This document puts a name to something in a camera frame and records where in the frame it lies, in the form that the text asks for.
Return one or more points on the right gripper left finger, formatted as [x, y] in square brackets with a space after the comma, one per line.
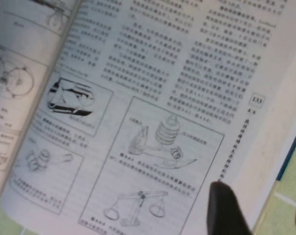
[226, 213]

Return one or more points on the technical book with diagrams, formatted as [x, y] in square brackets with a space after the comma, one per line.
[138, 98]

